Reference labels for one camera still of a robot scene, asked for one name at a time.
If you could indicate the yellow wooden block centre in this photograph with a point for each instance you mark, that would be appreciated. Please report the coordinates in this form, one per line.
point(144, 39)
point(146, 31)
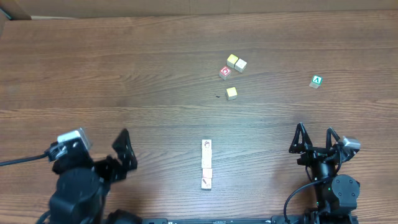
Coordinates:
point(231, 93)

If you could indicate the yellow wooden block upper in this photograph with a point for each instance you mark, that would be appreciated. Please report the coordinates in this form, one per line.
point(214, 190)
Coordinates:
point(231, 60)

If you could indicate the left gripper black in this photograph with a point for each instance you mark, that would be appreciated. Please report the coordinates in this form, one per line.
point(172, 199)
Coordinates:
point(106, 166)

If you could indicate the red picture wooden block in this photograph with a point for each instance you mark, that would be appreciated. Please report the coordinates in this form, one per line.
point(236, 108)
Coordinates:
point(206, 163)

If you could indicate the yellow wooden block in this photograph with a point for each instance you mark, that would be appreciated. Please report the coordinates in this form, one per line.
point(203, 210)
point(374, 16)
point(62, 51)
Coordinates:
point(231, 60)
point(231, 93)

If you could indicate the dotted pattern wooden block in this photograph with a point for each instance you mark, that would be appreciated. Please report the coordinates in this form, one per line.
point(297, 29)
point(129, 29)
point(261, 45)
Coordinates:
point(206, 153)

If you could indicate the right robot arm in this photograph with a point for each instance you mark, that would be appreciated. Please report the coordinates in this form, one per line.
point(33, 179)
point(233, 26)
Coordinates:
point(336, 194)

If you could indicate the brown animal wooden block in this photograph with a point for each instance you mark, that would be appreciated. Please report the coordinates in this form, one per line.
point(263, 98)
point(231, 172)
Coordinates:
point(206, 144)

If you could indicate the hammer picture wooden block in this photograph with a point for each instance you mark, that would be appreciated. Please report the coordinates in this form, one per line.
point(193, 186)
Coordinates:
point(206, 183)

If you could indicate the white wooden block upper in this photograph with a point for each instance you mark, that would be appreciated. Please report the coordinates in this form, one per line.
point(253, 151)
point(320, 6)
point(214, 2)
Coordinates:
point(240, 65)

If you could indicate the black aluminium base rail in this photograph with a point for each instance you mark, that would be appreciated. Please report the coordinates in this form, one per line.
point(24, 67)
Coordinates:
point(276, 219)

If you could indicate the red Y wooden block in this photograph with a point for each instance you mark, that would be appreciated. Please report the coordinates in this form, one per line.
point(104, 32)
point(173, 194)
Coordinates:
point(207, 173)

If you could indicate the red circle wooden block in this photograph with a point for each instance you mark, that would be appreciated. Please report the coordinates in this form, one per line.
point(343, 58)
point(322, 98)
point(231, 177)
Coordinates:
point(225, 72)

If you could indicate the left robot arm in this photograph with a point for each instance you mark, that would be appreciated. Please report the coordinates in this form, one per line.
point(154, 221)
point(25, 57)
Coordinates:
point(83, 184)

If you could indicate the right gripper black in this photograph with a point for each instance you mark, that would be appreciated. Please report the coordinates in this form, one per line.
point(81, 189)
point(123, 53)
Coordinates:
point(318, 152)

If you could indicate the green V wooden block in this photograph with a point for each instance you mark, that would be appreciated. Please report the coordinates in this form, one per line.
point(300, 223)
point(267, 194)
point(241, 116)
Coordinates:
point(316, 81)

